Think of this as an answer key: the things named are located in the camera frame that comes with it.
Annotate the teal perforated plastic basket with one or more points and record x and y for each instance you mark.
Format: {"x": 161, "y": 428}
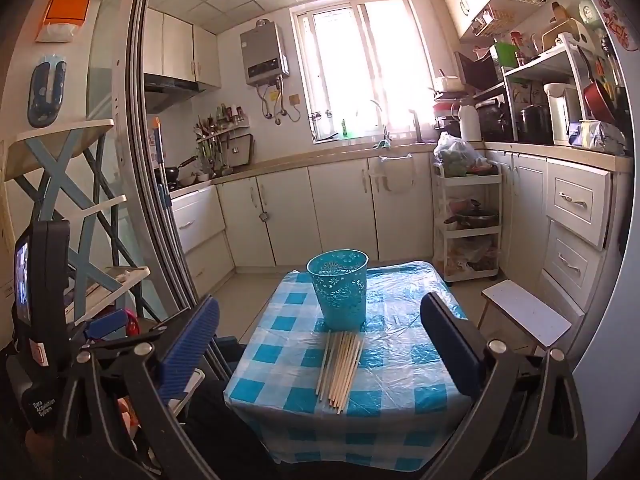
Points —
{"x": 340, "y": 295}

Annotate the white refrigerator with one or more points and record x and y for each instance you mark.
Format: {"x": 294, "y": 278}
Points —
{"x": 607, "y": 310}

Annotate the person's dark trousers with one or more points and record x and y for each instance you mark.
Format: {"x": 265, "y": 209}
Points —
{"x": 215, "y": 425}

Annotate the red frying pan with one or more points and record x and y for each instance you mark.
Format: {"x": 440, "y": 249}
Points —
{"x": 597, "y": 100}

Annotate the black countertop appliance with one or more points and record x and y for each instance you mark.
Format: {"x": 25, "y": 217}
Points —
{"x": 495, "y": 122}

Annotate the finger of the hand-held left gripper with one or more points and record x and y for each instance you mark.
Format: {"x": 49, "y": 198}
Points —
{"x": 105, "y": 322}

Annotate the curved chrome faucet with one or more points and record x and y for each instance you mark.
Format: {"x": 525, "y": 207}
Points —
{"x": 384, "y": 120}

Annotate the white base cabinets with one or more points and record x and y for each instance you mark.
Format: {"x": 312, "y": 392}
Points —
{"x": 340, "y": 210}

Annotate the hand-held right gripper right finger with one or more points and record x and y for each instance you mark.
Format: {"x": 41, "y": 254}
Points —
{"x": 450, "y": 340}

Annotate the white electric water boiler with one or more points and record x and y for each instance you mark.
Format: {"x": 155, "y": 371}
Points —
{"x": 560, "y": 110}

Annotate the lidded cooking pot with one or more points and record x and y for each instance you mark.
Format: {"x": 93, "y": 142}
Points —
{"x": 475, "y": 217}

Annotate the plastic wrapped packet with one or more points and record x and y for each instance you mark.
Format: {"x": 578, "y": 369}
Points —
{"x": 597, "y": 137}

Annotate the black range hood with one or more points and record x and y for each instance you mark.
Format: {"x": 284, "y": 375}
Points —
{"x": 170, "y": 90}

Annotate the plastic bag of vegetables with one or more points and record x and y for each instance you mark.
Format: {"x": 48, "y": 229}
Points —
{"x": 455, "y": 155}

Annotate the black wok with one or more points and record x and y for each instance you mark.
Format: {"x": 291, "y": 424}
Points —
{"x": 175, "y": 174}

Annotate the blue cross white shelf rack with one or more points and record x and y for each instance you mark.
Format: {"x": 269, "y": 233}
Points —
{"x": 50, "y": 175}

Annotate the blue white checked tablecloth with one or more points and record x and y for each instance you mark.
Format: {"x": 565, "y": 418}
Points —
{"x": 400, "y": 360}

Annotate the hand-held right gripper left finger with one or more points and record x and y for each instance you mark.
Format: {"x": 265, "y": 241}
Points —
{"x": 192, "y": 345}

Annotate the mop with orange tip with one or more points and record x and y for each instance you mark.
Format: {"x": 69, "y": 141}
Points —
{"x": 160, "y": 160}

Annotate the kitchen window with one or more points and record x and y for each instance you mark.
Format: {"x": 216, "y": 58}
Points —
{"x": 350, "y": 60}

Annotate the white thermos jug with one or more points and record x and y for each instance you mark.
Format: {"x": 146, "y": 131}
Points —
{"x": 470, "y": 122}

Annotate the straight chrome tap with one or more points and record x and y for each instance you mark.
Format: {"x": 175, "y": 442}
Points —
{"x": 417, "y": 127}

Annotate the small white stool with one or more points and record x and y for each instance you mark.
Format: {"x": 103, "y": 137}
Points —
{"x": 525, "y": 310}

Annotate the blue hanging slippers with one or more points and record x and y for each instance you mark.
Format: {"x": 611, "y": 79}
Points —
{"x": 45, "y": 95}

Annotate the sliding door frame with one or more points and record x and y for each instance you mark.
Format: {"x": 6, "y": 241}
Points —
{"x": 182, "y": 280}

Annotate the white countertop shelf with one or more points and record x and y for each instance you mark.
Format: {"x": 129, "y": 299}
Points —
{"x": 540, "y": 65}

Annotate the black cooking pot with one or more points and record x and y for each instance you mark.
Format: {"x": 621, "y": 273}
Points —
{"x": 532, "y": 125}

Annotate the white door-hung bin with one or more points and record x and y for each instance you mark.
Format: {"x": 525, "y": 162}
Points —
{"x": 395, "y": 175}

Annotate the white rolling cart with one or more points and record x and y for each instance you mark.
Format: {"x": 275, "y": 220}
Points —
{"x": 470, "y": 233}

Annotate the green box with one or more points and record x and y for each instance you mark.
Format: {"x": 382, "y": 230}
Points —
{"x": 505, "y": 55}

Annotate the orange white hanging bag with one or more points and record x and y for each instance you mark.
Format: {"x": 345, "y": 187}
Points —
{"x": 67, "y": 0}

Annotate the bundle of wooden chopsticks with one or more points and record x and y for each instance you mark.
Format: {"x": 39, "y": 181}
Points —
{"x": 340, "y": 370}

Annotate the grey wall water heater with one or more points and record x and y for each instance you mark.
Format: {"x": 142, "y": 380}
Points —
{"x": 262, "y": 55}

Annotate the wall utensil rack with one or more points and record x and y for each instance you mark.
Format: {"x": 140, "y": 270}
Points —
{"x": 215, "y": 135}

